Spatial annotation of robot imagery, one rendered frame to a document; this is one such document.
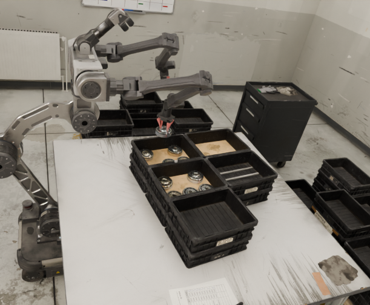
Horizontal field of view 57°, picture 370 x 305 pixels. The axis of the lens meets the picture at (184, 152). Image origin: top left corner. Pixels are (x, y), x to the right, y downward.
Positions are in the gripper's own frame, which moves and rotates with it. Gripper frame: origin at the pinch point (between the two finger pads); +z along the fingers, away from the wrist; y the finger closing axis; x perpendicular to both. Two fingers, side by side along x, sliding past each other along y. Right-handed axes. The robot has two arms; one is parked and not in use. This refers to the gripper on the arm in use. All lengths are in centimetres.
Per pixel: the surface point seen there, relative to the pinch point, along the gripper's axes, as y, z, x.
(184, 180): -25.2, 22.0, 14.2
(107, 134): 71, 52, -44
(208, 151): -26.4, 20.8, -26.6
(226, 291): -74, 37, 66
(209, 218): -51, 23, 37
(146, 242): -25, 36, 60
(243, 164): -53, 21, -27
